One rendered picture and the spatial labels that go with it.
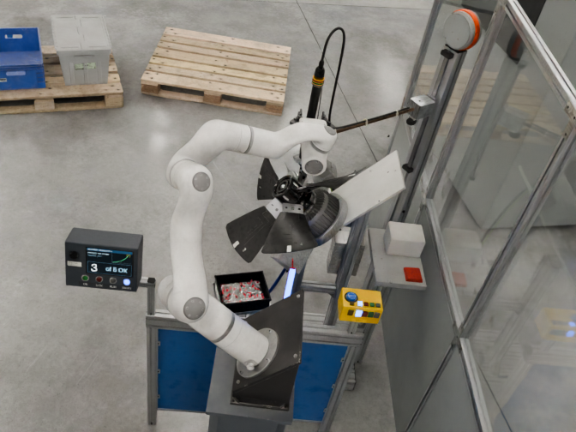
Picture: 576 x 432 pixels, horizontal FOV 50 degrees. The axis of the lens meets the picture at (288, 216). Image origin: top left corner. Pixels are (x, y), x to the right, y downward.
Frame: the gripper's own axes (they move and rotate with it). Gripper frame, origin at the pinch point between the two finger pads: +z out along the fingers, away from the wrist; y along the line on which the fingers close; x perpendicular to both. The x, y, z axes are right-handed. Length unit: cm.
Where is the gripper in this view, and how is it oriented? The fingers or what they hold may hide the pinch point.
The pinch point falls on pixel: (311, 115)
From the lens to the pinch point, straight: 232.8
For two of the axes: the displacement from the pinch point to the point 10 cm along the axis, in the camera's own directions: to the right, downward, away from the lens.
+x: 1.4, -7.3, -6.7
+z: 0.0, -6.7, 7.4
